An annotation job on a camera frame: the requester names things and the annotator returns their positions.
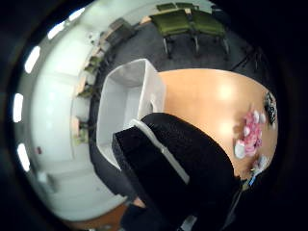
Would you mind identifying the white blue small object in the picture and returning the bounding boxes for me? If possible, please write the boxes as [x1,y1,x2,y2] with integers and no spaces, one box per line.
[248,154,270,187]

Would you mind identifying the dark grey desk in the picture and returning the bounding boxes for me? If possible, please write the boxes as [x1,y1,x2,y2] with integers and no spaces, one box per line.
[105,17,137,49]

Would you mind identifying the green chair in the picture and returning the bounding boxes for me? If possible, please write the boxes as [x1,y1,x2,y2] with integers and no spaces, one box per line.
[156,2,178,12]
[175,1,200,11]
[149,9,194,60]
[189,9,231,61]

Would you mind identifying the ceiling lamp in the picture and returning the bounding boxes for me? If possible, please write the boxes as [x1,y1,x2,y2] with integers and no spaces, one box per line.
[68,7,87,22]
[24,45,42,74]
[16,142,31,173]
[46,20,66,40]
[12,92,25,124]

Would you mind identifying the white plastic bin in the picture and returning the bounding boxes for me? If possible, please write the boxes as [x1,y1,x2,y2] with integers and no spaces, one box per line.
[95,58,167,171]

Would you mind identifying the black patterned object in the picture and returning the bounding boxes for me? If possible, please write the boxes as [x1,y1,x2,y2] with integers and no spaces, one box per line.
[263,90,279,127]

